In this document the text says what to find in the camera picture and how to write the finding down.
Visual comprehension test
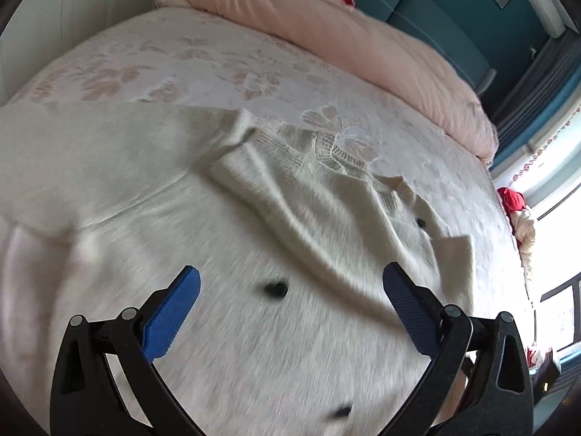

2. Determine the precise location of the pink rolled duvet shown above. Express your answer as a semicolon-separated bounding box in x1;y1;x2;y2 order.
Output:
154;0;498;164

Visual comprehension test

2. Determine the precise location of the red cloth by window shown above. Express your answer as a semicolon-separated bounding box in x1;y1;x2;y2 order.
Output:
496;187;527;217

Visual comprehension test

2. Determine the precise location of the grey blue curtain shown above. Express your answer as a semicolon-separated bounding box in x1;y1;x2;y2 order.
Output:
491;29;580;143

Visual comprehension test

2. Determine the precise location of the cream knitted sweater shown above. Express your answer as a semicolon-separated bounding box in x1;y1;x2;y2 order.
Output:
1;101;473;435

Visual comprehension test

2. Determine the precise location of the teal upholstered headboard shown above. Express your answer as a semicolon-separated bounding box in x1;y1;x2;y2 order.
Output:
354;0;552;111

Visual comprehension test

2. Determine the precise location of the pink butterfly bed blanket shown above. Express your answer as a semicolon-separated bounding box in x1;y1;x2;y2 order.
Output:
0;1;532;436

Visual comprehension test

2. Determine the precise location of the cream cloth by window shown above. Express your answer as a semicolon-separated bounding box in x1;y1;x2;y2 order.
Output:
510;208;537;275

